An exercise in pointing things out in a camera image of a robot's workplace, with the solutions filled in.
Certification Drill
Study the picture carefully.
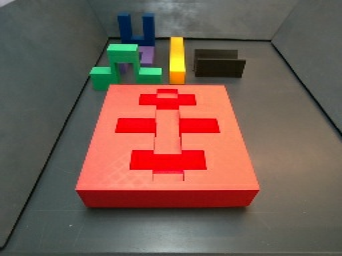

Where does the yellow long bar block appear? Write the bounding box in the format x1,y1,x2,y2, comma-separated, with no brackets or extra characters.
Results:
170,37,186,84

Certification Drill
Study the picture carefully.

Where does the purple U-shaped block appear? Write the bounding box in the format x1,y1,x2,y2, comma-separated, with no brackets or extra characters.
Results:
119,46,155,74

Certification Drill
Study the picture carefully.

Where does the black fixture stand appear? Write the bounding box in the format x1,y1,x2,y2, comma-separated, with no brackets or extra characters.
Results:
194,49,246,78

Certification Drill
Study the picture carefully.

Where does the blue U-shaped block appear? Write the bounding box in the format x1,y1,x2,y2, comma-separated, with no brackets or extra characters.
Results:
118,12,155,46

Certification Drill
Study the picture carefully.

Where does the green stepped arch block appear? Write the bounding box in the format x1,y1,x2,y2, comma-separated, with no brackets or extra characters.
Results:
90,44,163,91

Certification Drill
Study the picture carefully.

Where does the red board with cutouts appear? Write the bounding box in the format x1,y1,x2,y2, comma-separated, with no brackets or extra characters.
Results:
76,85,259,208

